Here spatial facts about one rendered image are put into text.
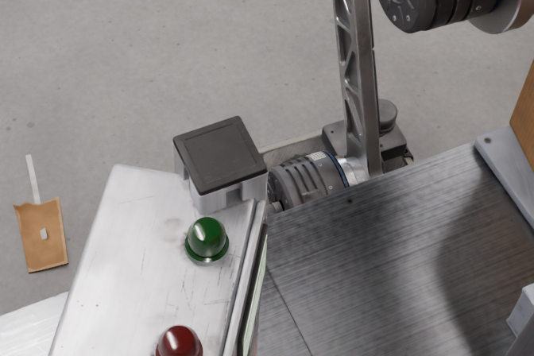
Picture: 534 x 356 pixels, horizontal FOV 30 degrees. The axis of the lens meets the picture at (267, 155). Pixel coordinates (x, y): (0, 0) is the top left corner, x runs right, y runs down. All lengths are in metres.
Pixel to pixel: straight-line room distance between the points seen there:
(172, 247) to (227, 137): 0.07
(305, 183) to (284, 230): 0.55
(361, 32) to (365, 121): 0.18
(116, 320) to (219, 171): 0.11
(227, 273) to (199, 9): 2.21
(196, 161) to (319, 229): 0.77
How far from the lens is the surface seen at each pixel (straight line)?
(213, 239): 0.56
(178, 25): 2.72
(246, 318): 0.58
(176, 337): 0.53
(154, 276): 0.58
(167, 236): 0.59
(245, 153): 0.59
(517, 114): 1.45
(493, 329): 1.32
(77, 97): 2.57
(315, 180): 1.90
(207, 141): 0.60
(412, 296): 1.32
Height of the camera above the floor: 1.98
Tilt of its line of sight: 54 degrees down
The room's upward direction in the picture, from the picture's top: 3 degrees clockwise
